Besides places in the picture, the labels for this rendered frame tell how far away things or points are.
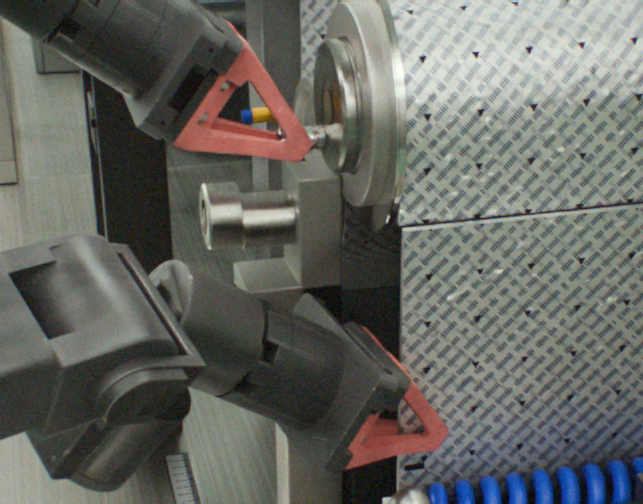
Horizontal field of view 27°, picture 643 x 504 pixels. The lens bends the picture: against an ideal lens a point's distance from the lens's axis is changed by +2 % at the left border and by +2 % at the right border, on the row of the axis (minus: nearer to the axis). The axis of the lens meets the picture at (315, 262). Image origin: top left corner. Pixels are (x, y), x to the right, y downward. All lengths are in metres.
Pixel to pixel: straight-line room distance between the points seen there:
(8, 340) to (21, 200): 1.12
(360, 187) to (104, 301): 0.20
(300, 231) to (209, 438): 0.37
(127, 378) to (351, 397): 0.15
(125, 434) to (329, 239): 0.19
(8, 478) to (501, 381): 0.46
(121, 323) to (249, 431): 0.54
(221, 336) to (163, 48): 0.16
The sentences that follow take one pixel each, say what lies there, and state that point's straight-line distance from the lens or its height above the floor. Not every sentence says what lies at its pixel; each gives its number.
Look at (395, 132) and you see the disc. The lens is 0.70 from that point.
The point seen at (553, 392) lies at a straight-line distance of 0.80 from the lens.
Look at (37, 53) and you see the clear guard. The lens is 1.73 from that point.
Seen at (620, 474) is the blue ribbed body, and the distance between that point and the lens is 0.81.
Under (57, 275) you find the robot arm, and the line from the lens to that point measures 0.61.
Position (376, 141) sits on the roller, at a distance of 0.71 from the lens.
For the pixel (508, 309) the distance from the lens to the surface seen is 0.76.
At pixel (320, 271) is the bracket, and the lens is 0.80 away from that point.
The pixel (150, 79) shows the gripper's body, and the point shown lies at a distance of 0.72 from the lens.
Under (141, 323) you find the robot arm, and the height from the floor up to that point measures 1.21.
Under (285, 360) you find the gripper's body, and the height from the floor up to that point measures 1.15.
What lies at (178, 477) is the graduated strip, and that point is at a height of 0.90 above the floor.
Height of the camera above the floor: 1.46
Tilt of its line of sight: 22 degrees down
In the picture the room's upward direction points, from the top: 1 degrees counter-clockwise
